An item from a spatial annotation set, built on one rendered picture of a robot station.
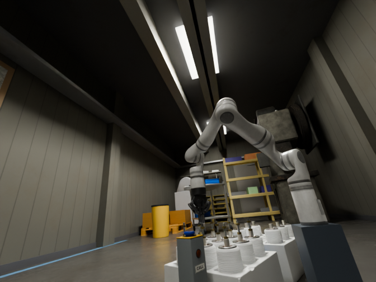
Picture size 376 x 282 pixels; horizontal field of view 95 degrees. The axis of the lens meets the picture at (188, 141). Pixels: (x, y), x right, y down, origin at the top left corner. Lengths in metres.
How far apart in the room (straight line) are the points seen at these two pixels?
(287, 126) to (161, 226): 3.37
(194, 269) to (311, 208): 0.53
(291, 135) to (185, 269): 3.82
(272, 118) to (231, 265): 3.83
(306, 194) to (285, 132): 3.40
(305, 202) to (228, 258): 0.40
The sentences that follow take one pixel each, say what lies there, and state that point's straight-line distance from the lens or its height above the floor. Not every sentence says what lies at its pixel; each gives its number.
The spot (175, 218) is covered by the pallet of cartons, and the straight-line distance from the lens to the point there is 4.97.
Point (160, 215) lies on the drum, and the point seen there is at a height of 0.40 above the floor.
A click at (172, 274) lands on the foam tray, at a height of 0.15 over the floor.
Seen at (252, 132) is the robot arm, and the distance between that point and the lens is 0.78.
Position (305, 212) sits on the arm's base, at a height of 0.35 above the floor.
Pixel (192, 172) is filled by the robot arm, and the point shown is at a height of 0.58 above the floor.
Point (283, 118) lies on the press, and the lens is 4.38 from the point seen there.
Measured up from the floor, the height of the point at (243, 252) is 0.22.
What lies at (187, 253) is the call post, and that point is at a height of 0.27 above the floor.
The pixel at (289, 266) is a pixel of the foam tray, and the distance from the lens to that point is 1.26.
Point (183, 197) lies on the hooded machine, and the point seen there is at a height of 0.85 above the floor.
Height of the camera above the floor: 0.39
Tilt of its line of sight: 23 degrees up
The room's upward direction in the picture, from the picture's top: 6 degrees counter-clockwise
